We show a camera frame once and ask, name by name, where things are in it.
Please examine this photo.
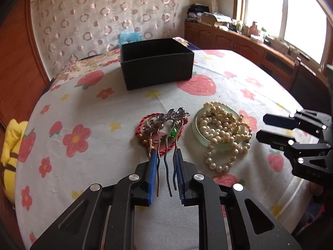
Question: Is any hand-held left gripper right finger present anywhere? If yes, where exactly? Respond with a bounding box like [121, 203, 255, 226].
[174, 148, 303, 250]

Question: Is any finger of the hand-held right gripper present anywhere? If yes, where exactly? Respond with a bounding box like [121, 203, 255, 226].
[256, 129, 333, 168]
[263, 109, 333, 137]

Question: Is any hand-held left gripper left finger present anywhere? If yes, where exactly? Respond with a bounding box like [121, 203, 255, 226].
[30, 150, 160, 250]

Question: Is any pearl bracelet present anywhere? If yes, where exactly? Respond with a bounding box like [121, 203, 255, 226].
[204, 142, 238, 173]

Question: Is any pale green jade bangle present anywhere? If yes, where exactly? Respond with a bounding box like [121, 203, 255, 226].
[193, 106, 246, 149]

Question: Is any pearl necklace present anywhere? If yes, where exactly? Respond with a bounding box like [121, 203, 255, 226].
[196, 101, 253, 154]

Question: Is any red cord bracelet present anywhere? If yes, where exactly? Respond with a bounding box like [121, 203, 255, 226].
[135, 112, 189, 153]

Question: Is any purple jeweled hair comb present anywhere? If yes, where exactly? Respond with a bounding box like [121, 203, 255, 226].
[145, 107, 190, 197]

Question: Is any black box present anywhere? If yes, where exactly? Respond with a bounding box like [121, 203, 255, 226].
[120, 38, 195, 91]

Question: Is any dark chair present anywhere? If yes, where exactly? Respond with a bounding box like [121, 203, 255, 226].
[287, 57, 333, 110]

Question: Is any strawberry print blanket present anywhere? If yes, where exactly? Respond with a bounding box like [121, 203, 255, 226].
[14, 49, 313, 250]

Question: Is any pink bottle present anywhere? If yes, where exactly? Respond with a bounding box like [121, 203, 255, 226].
[248, 21, 261, 35]

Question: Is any wooden low cabinet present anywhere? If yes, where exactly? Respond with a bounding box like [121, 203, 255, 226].
[184, 21, 328, 84]

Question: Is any flat cardboard box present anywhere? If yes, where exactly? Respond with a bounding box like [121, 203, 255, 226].
[200, 12, 232, 28]

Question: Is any pile of dark clothes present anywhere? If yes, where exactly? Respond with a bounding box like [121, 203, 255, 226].
[187, 3, 210, 20]

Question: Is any blue plastic bag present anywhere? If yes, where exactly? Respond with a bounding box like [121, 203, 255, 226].
[118, 32, 142, 45]

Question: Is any yellow plush toy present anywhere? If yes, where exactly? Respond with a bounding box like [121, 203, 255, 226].
[0, 119, 29, 204]

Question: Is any circle pattern curtain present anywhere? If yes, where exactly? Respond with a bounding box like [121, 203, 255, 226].
[31, 0, 186, 75]

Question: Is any wooden frame window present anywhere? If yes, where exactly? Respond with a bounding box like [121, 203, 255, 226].
[235, 0, 333, 65]

